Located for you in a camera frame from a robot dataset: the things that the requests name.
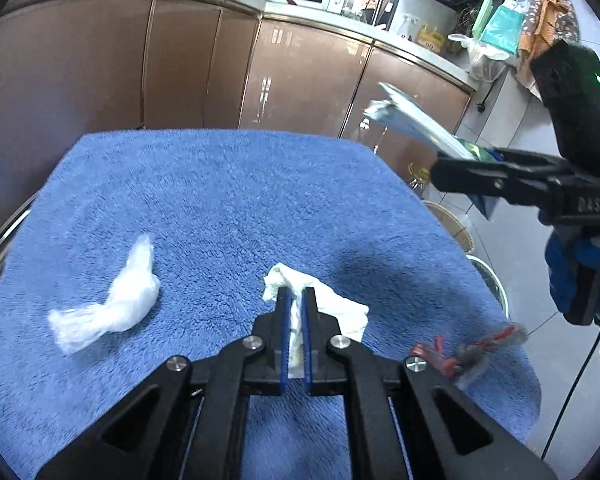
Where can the person's right hand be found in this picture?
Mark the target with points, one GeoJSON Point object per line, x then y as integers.
{"type": "Point", "coordinates": [560, 265]}

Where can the blue fluffy towel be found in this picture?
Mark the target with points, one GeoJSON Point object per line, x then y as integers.
{"type": "Point", "coordinates": [205, 200]}

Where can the white plastic bag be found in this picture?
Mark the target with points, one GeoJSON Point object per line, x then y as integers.
{"type": "Point", "coordinates": [480, 57]}

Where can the red and grey wrapper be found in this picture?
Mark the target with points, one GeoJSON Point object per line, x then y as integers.
{"type": "Point", "coordinates": [472, 352]}

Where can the green cloth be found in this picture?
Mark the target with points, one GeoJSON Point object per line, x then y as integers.
{"type": "Point", "coordinates": [482, 15]}

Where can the orange patterned cloth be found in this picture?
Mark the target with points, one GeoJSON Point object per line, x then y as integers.
{"type": "Point", "coordinates": [547, 10]}

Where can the pale blue packet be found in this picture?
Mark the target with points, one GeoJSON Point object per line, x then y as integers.
{"type": "Point", "coordinates": [415, 120]}

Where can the beige woven basket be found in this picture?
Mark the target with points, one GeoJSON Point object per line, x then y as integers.
{"type": "Point", "coordinates": [455, 225]}

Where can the white tissue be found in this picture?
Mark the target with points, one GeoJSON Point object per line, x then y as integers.
{"type": "Point", "coordinates": [340, 310]}

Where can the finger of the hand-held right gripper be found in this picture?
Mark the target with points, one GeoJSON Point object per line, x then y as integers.
{"type": "Point", "coordinates": [485, 180]}
{"type": "Point", "coordinates": [535, 157]}

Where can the brown kitchen cabinet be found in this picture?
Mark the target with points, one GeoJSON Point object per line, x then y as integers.
{"type": "Point", "coordinates": [105, 60]}

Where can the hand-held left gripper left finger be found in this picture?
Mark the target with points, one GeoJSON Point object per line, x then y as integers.
{"type": "Point", "coordinates": [281, 320]}

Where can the teal paper bag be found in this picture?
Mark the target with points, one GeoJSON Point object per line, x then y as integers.
{"type": "Point", "coordinates": [502, 27]}

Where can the crumpled clear plastic bag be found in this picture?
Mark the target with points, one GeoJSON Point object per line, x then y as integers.
{"type": "Point", "coordinates": [125, 300]}

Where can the yellow packet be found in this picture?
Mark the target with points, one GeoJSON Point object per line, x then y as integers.
{"type": "Point", "coordinates": [432, 39]}

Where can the white spray bottle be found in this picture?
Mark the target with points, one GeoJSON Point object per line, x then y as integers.
{"type": "Point", "coordinates": [408, 27]}

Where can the cooking oil bottle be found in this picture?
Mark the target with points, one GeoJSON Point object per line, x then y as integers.
{"type": "Point", "coordinates": [420, 177]}

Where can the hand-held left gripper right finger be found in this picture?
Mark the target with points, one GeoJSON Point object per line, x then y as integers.
{"type": "Point", "coordinates": [308, 330]}

